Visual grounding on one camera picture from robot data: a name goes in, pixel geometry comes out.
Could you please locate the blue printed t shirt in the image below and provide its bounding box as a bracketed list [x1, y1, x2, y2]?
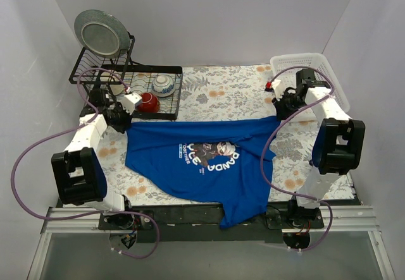
[125, 116, 280, 228]

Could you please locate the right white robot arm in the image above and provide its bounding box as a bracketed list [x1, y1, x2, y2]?
[267, 66, 365, 228]

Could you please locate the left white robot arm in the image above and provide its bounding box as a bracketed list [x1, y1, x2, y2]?
[51, 88, 135, 229]

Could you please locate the cream mug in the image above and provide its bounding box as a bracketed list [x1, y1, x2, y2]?
[101, 77, 125, 96]

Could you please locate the white plastic basket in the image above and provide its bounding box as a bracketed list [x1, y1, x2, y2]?
[270, 53, 350, 113]

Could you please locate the red bowl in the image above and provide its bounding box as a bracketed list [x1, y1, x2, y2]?
[137, 92, 160, 113]

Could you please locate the floral table mat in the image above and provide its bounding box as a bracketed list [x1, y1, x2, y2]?
[63, 64, 354, 205]

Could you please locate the white blue patterned bowl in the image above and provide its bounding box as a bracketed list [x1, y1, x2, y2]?
[151, 75, 175, 97]

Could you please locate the grey green plate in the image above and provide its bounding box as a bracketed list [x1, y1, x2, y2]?
[73, 9, 130, 59]

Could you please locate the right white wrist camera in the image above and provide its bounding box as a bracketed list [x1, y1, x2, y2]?
[265, 79, 286, 99]

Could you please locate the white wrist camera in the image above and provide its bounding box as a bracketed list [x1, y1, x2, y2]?
[265, 79, 286, 99]
[121, 93, 142, 115]

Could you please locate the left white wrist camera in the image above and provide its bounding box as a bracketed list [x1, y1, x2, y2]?
[121, 93, 142, 115]

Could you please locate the black wire dish rack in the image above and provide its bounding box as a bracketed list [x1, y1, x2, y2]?
[69, 35, 183, 121]

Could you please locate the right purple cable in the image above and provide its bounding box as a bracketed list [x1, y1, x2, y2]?
[261, 65, 339, 252]

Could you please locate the purple cable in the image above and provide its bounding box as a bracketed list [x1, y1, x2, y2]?
[261, 65, 339, 252]
[11, 67, 159, 259]

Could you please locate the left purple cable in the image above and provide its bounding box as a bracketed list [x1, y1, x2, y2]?
[11, 67, 159, 259]

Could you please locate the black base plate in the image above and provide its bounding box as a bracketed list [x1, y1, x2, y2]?
[97, 199, 325, 245]

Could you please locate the aluminium frame rail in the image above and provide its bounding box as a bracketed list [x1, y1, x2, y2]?
[28, 200, 395, 279]

